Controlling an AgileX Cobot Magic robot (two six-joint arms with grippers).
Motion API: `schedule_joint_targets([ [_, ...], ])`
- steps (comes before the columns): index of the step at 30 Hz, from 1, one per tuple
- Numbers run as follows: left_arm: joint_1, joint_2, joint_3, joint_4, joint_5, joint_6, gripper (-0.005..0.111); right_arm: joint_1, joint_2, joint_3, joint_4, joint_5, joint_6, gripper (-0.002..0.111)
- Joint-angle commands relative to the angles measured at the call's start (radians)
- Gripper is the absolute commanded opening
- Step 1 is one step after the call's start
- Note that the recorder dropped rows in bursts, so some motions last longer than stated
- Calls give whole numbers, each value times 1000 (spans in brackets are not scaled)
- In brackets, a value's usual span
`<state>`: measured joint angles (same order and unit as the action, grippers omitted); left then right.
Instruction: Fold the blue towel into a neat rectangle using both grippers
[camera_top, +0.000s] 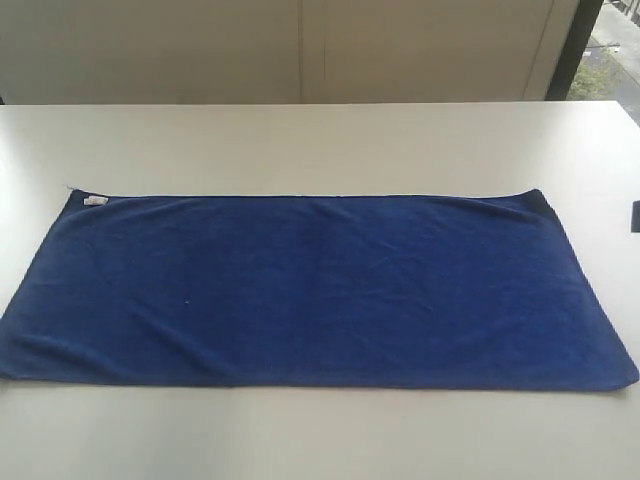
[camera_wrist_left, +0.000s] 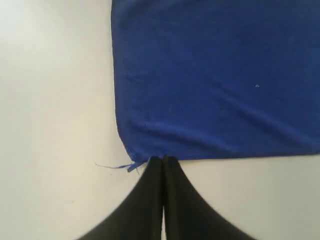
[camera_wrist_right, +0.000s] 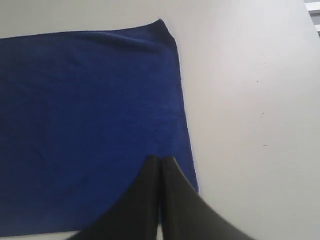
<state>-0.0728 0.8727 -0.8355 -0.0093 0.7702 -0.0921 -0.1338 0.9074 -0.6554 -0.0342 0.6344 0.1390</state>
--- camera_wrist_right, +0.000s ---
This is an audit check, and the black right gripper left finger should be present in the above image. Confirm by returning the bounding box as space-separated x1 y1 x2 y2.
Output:
69 155 160 240

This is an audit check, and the blue towel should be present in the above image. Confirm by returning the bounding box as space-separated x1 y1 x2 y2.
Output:
0 20 198 237

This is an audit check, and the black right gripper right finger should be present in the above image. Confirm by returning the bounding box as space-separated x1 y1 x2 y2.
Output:
160 156 252 240

